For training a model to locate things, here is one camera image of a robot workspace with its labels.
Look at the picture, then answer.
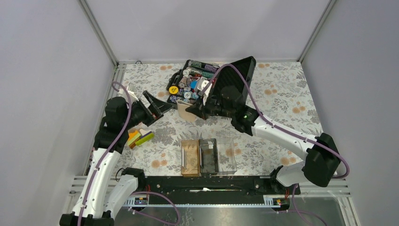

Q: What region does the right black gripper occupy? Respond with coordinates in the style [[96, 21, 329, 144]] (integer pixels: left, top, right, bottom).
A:
[[185, 93, 234, 121]]

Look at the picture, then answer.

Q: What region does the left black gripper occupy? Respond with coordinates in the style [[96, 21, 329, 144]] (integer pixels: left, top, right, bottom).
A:
[[122, 90, 173, 129]]

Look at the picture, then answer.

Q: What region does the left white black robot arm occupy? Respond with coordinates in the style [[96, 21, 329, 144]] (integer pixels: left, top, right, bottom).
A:
[[59, 91, 172, 226]]

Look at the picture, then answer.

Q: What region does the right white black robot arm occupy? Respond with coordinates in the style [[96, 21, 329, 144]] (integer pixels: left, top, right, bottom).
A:
[[186, 86, 342, 194]]

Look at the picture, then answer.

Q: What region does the amber transparent card holder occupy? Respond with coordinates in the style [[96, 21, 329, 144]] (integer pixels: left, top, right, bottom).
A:
[[181, 140, 200, 177]]

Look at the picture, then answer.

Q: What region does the smoky black card holder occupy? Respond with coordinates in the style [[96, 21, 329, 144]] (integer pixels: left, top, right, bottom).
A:
[[199, 138, 219, 176]]

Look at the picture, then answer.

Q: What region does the clear transparent card holder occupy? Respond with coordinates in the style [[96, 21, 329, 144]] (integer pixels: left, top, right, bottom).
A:
[[216, 138, 237, 176]]

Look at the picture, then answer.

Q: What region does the yellow round poker chip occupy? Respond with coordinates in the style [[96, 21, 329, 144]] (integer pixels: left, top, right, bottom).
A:
[[168, 86, 179, 95]]

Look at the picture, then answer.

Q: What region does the blue round poker chip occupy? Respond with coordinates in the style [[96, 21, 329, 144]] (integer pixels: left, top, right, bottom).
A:
[[190, 81, 197, 89]]

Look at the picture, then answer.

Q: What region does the black poker chip case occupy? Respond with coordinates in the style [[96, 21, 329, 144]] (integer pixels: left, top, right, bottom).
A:
[[167, 56, 256, 116]]

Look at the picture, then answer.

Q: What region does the colourful sticky note stack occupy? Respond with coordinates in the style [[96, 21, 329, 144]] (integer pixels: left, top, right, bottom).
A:
[[127, 129, 154, 149]]

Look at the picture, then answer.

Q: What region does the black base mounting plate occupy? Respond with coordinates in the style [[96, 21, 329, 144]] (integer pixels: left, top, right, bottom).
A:
[[137, 176, 301, 205]]

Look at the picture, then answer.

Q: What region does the floral patterned table mat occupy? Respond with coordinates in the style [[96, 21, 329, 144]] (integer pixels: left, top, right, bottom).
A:
[[112, 62, 322, 176]]

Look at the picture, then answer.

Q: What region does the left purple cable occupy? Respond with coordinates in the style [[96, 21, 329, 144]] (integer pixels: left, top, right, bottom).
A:
[[76, 81, 133, 226]]

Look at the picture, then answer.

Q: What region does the purple cable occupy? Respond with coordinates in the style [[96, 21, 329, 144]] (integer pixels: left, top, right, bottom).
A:
[[76, 81, 133, 226], [201, 63, 351, 180]]

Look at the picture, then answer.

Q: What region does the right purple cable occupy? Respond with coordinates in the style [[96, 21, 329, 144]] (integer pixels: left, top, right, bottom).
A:
[[201, 63, 351, 180]]

